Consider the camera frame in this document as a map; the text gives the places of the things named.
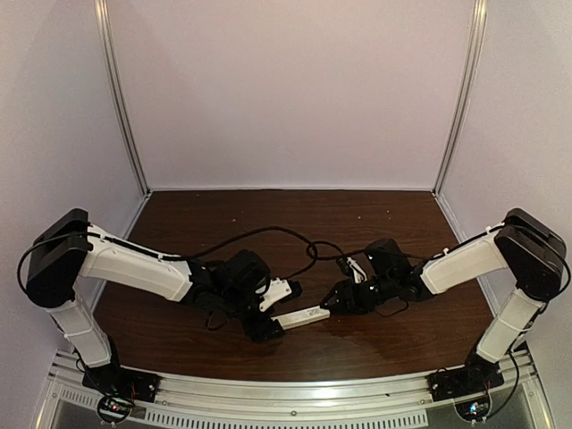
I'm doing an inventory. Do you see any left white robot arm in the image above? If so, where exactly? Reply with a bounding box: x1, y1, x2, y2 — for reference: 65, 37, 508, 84
17, 208, 300, 395

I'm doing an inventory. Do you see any left aluminium frame post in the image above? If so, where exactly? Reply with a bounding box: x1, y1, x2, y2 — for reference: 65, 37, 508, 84
94, 0, 151, 197

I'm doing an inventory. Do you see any black camera cable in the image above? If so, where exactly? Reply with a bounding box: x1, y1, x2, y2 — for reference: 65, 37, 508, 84
305, 240, 566, 278
16, 225, 321, 309

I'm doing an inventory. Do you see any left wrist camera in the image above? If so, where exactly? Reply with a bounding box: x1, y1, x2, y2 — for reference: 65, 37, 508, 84
257, 278, 302, 313

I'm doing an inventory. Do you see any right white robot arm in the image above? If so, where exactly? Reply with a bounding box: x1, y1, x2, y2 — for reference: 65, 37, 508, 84
320, 208, 571, 390

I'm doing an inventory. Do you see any aluminium frame post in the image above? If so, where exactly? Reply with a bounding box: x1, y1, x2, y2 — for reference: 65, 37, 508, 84
94, 0, 151, 197
433, 0, 488, 197

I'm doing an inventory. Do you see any right aluminium frame post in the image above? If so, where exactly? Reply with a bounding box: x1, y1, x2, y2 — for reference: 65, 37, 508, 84
433, 0, 488, 197

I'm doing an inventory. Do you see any right black camera cable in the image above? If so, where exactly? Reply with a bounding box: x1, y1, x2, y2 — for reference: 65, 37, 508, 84
305, 240, 566, 278

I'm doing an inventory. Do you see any left black camera cable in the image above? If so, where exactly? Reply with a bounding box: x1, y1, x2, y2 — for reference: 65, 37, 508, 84
16, 225, 321, 309

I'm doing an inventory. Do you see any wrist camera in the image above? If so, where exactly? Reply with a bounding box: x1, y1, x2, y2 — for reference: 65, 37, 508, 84
257, 278, 302, 313
336, 257, 367, 283

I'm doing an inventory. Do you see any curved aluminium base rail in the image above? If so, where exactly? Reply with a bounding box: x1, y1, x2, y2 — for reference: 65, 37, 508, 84
44, 352, 546, 429

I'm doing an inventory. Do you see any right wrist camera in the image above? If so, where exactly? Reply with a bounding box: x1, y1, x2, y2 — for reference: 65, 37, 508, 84
336, 257, 367, 283

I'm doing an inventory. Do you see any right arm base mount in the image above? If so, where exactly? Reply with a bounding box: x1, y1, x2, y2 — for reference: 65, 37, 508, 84
426, 364, 504, 425

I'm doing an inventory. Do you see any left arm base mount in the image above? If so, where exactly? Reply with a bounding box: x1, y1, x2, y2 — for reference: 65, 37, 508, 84
82, 367, 161, 426

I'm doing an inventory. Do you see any white remote control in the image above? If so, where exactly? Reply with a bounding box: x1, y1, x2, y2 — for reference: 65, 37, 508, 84
273, 306, 331, 331

